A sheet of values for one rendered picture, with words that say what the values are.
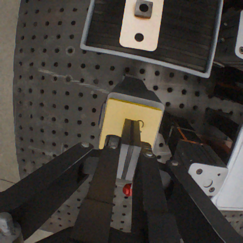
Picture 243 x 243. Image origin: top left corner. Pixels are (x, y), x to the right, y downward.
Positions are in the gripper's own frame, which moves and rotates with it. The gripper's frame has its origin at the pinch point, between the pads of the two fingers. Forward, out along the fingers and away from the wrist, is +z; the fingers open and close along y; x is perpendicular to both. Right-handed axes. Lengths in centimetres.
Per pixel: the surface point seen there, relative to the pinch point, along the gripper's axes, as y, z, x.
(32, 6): -42, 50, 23
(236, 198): 31.8, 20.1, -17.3
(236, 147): 24.6, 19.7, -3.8
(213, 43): 6.5, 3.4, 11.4
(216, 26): 6.5, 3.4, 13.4
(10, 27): -103, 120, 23
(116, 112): -1.8, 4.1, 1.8
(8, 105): -94, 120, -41
